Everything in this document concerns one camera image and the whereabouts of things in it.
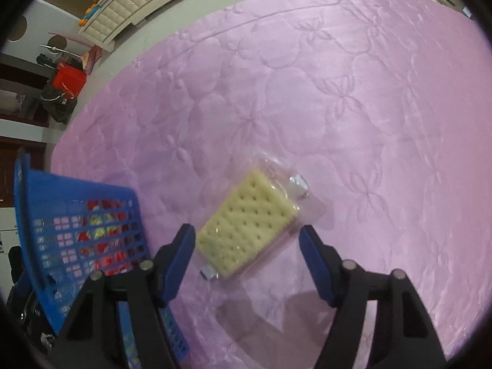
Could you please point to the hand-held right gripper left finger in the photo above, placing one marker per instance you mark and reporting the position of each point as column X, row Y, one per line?
column 178, row 261

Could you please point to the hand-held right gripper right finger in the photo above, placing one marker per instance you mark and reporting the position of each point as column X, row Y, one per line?
column 315, row 265

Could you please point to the cream cracker packet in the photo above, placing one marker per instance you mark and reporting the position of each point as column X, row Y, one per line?
column 246, row 223

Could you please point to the blue plastic basket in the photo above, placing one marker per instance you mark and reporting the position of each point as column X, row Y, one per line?
column 38, row 200

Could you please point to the black bag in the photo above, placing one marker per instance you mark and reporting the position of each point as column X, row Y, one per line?
column 57, row 102

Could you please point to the red bag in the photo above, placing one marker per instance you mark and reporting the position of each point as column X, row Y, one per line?
column 67, row 78

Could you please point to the pink broom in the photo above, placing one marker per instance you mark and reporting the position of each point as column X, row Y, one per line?
column 90, row 59

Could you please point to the white tufted media cabinet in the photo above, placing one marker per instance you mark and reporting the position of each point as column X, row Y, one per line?
column 127, row 7

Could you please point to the blue dish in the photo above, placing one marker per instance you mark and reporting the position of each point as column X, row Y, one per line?
column 88, row 14

